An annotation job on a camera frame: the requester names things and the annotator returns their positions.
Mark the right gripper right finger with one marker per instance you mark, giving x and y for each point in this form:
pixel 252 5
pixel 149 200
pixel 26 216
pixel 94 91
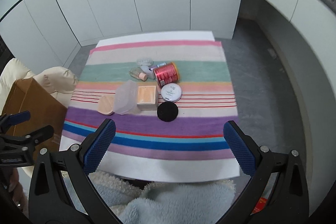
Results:
pixel 251 157

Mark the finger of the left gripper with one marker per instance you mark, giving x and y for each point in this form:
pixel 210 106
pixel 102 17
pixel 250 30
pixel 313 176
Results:
pixel 26 142
pixel 14 119

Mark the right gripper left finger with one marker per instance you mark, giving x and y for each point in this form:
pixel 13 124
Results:
pixel 86 156

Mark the peach makeup sponge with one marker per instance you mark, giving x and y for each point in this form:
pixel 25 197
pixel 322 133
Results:
pixel 106 104

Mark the translucent plastic container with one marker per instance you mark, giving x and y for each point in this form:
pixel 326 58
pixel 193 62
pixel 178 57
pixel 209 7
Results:
pixel 125 98

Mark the peach square box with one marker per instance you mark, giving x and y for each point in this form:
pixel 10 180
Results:
pixel 147 98

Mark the black round puff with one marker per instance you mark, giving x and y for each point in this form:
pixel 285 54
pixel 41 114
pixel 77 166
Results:
pixel 167 111

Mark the small glass perfume bottle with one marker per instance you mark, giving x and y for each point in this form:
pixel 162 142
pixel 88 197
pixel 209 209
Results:
pixel 138 73

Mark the round white compact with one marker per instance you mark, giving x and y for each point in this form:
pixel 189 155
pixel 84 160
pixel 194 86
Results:
pixel 171 92

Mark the small purple blue tube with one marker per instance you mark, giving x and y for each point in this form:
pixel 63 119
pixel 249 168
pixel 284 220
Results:
pixel 157 66

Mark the clear oval lens case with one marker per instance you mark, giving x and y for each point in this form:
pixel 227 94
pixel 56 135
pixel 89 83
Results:
pixel 144 61

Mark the red metal can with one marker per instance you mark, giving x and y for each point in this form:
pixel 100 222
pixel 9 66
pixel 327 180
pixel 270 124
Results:
pixel 166 74

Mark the left hand with nails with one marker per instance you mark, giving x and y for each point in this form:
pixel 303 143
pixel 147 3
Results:
pixel 15 188

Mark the brown cardboard box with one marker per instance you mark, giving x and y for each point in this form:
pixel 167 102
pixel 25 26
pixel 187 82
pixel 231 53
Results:
pixel 28 95

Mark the cream padded chair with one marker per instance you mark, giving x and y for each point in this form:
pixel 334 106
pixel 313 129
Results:
pixel 59 82

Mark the light blue fleece garment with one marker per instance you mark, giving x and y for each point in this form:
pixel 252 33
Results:
pixel 160 202

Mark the striped colourful towel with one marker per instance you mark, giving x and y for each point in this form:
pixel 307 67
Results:
pixel 155 98

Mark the curved white counter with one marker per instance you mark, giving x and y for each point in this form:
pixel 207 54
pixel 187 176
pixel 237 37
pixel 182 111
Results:
pixel 303 34

